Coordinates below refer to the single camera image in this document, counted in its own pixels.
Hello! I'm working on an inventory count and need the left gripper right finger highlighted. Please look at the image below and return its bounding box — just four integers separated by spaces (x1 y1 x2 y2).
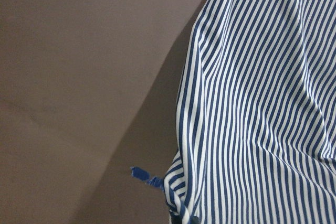
190 216 201 224

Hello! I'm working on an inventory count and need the blue white striped polo shirt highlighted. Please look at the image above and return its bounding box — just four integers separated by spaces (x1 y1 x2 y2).
164 0 335 223

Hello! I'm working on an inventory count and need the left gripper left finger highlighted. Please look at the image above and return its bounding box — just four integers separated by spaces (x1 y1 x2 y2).
170 215 182 224

